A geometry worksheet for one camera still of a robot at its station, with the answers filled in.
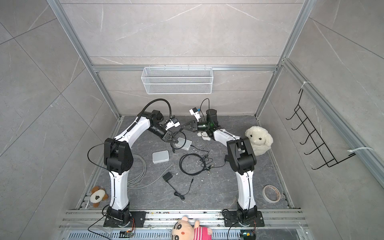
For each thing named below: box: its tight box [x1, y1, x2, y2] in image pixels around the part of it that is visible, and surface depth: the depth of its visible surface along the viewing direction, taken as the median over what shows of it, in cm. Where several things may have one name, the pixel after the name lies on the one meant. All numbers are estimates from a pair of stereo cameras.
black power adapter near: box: [162, 171, 194, 201], surface depth 85 cm
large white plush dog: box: [245, 126, 274, 156], surface depth 86 cm
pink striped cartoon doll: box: [171, 216, 213, 240], surface depth 66 cm
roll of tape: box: [262, 185, 281, 204], surface depth 83 cm
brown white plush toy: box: [90, 186, 109, 208], surface depth 81 cm
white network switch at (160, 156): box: [152, 150, 170, 164], surface depth 97 cm
